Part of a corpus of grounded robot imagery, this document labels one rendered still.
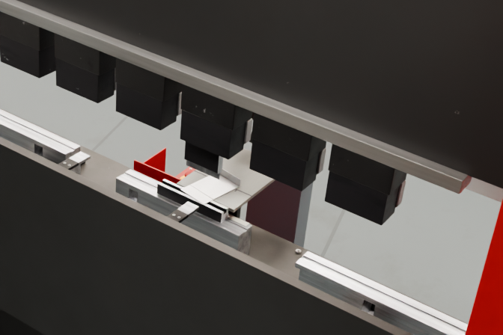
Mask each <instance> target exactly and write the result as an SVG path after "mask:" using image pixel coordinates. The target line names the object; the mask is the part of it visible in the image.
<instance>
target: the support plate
mask: <svg viewBox="0 0 503 335"><path fill-rule="evenodd" d="M250 159H251V151H250V150H247V149H245V148H243V150H242V151H240V152H239V153H237V154H236V155H235V156H233V157H232V158H230V159H225V158H223V165H222V169H224V170H226V171H227V172H229V173H231V174H233V175H234V176H236V177H237V178H239V179H241V180H240V187H239V188H237V189H238V190H241V191H243V192H245V193H247V194H250V195H251V196H249V195H247V194H244V193H242V192H241V191H235V190H236V189H234V190H233V191H230V192H228V193H227V194H224V195H222V196H221V197H218V198H216V199H215V200H213V201H215V202H217V203H220V204H222V205H223V206H226V207H228V211H231V212H235V211H237V210H238V209H239V208H240V207H241V206H243V205H244V204H246V203H247V202H248V201H250V199H252V198H253V197H254V196H256V195H257V194H258V193H260V192H261V191H262V190H264V189H265V188H266V187H267V186H268V185H270V184H271V183H272V182H274V181H275V179H272V178H270V177H268V176H265V175H263V174H261V173H258V172H256V171H254V170H251V169H249V166H250ZM205 177H206V176H204V175H202V174H200V173H197V172H195V171H193V172H192V173H190V174H189V175H188V176H186V177H184V178H183V179H182V180H181V181H179V182H177V183H176V184H177V185H179V186H182V187H184V188H185V187H186V186H188V185H191V184H192V183H194V182H197V181H199V180H201V179H203V178H205Z"/></svg>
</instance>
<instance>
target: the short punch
mask: <svg viewBox="0 0 503 335"><path fill-rule="evenodd" d="M184 159H185V160H186V165H187V166H189V167H191V168H194V169H196V170H199V171H200V172H202V173H205V174H207V175H209V176H212V177H214V178H216V179H219V177H220V173H221V172H222V165H223V157H221V156H218V155H216V154H214V153H211V152H209V151H207V150H204V149H202V148H200V147H197V146H195V145H194V144H190V143H189V142H186V145H185V156H184Z"/></svg>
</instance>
